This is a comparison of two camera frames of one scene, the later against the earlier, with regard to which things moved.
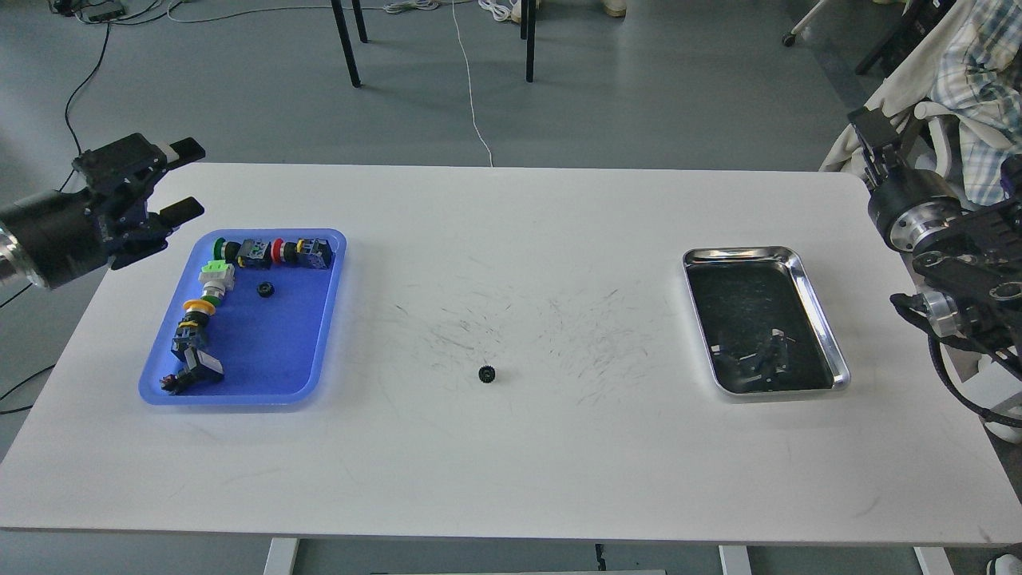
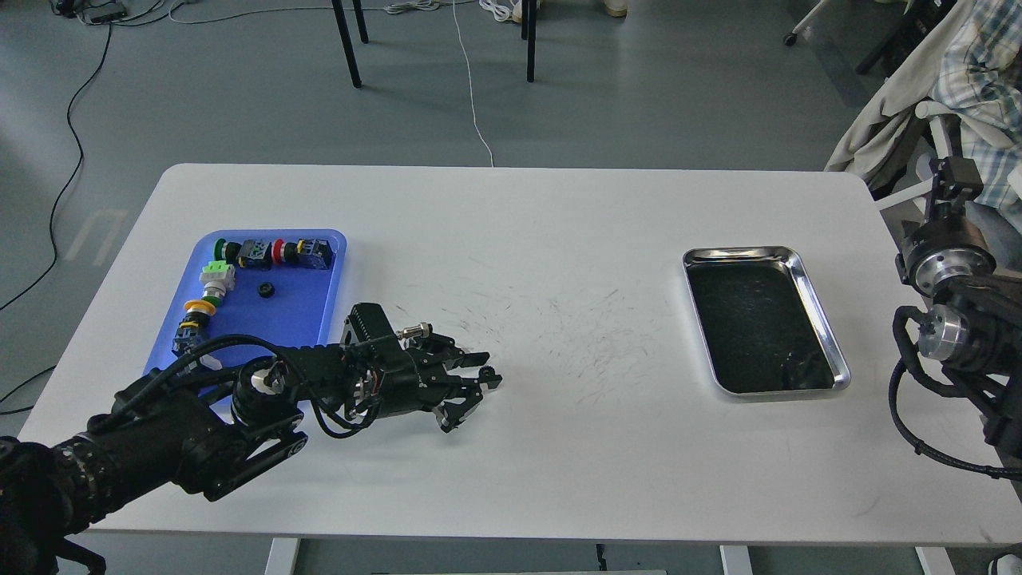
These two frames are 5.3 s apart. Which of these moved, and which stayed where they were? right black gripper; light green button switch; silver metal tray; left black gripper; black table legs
Moved: right black gripper; left black gripper
Stayed: light green button switch; silver metal tray; black table legs
